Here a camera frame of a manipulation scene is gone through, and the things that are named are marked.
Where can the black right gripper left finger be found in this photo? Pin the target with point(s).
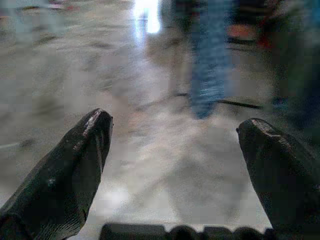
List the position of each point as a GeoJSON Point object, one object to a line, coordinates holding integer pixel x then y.
{"type": "Point", "coordinates": [57, 180]}

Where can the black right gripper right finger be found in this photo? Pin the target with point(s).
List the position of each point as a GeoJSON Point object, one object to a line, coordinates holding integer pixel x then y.
{"type": "Point", "coordinates": [287, 180]}

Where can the black drying rack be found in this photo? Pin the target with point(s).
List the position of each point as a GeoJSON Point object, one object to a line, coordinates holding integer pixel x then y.
{"type": "Point", "coordinates": [240, 103]}

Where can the green leather sofa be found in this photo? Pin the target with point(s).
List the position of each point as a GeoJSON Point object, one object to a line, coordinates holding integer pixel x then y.
{"type": "Point", "coordinates": [295, 75]}

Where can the blue plaid shorts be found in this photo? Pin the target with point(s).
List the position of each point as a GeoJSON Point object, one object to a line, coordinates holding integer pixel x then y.
{"type": "Point", "coordinates": [210, 62]}

